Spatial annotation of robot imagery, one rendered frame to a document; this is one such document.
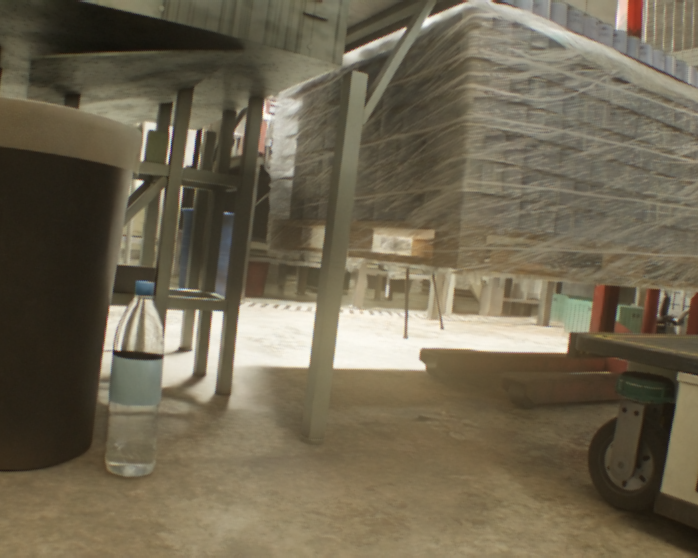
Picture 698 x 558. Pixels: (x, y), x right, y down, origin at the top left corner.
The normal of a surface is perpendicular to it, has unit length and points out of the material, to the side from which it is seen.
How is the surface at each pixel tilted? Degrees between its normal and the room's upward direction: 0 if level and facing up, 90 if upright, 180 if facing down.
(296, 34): 90
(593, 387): 90
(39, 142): 90
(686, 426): 90
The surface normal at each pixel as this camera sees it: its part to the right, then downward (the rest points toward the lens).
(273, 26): 0.47, 0.08
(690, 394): -0.83, -0.08
